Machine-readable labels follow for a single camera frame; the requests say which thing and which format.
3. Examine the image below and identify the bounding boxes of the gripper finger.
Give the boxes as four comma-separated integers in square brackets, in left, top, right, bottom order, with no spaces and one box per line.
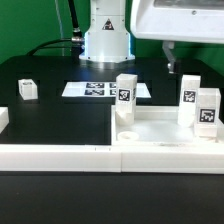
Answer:
[162,41,178,74]

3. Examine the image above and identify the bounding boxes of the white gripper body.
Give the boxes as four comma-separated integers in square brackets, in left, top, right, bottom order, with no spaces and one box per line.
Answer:
[130,0,224,44]

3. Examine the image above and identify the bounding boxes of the white square table top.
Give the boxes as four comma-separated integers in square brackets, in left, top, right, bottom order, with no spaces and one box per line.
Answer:
[111,106,224,146]

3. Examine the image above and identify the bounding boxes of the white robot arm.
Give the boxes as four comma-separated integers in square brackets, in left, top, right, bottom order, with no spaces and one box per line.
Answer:
[80,0,224,73]

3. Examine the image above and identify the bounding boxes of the white fiducial marker base sheet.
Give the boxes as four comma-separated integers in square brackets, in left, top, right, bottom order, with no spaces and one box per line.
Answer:
[61,82,152,100]

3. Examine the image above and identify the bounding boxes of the black cable bundle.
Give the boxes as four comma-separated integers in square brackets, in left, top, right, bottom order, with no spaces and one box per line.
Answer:
[26,0,85,58]

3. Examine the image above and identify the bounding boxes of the white front fence rail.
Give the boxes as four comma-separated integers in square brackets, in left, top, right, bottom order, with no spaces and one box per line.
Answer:
[0,145,224,174]

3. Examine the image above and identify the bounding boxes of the white fence rail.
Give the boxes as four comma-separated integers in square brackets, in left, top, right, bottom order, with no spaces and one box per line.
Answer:
[0,107,9,134]
[0,145,224,174]

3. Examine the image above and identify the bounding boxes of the white left fence rail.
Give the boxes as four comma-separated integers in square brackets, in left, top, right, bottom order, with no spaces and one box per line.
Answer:
[0,107,9,134]

